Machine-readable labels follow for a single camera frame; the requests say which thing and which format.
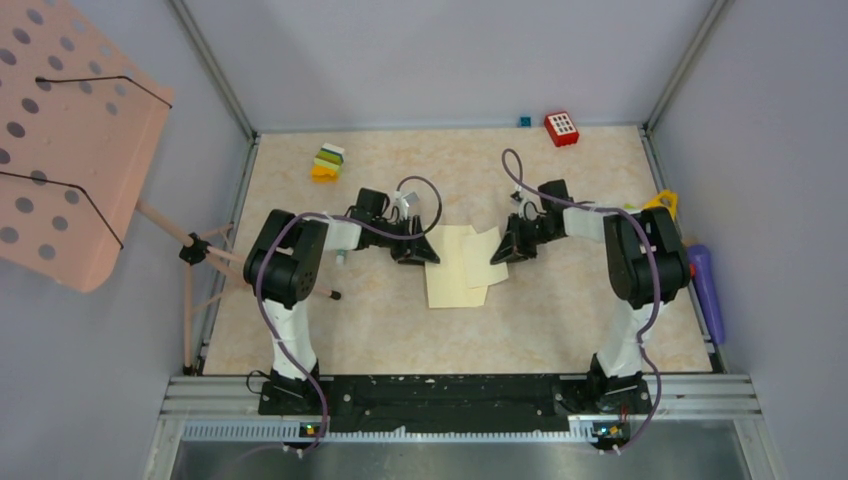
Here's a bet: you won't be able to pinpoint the pink perforated music stand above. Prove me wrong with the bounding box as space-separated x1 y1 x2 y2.
0 0 343 372

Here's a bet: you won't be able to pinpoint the stacked colourful toy blocks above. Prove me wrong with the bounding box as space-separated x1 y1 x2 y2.
310 143 345 183

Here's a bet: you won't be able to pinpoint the yellow green toy block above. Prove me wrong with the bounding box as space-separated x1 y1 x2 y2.
641 189 679 220

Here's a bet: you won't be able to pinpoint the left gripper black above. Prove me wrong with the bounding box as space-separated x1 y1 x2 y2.
371 214 439 266

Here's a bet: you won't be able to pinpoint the letter sheet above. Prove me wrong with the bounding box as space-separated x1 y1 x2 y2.
460 227 509 288

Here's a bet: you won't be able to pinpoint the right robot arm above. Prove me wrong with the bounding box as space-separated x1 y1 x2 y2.
490 179 691 412

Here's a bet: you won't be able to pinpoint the yellow envelope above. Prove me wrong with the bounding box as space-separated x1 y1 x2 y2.
425 225 488 309

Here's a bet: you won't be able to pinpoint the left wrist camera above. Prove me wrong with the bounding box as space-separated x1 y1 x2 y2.
393 190 420 218

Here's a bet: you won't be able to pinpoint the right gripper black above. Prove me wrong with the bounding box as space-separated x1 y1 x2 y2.
490 213 561 266

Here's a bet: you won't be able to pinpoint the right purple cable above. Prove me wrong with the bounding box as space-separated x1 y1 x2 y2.
500 148 664 455

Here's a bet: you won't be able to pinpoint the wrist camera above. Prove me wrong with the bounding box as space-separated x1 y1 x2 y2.
393 190 420 218
510 186 538 220

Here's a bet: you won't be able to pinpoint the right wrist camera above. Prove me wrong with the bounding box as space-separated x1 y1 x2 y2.
510 186 538 220

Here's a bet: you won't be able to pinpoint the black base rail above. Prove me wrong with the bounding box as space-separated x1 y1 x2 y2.
154 374 762 455

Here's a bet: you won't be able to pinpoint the purple cable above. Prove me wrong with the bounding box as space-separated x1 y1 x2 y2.
254 175 444 458
500 148 664 455

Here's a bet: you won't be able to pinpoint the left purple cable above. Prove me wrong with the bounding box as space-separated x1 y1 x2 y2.
254 175 444 458

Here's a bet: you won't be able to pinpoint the red toy block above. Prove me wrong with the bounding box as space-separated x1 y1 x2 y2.
543 111 580 147

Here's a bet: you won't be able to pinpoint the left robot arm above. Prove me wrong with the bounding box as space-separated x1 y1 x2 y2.
243 188 441 414

